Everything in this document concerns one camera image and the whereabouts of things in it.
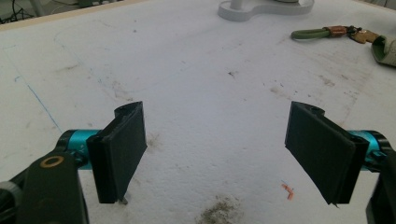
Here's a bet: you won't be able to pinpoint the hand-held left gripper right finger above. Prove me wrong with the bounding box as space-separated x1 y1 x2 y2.
284 101 371 206

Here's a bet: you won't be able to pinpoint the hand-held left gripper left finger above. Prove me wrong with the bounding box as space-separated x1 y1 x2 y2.
86 101 149 204

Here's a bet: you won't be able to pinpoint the white stand base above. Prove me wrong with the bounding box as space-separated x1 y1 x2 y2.
217 0 316 22

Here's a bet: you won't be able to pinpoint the green strap with brown clasp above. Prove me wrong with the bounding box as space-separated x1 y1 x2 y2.
290 25 396 67

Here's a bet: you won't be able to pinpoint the black cables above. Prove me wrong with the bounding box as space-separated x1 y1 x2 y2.
0 0 35 25

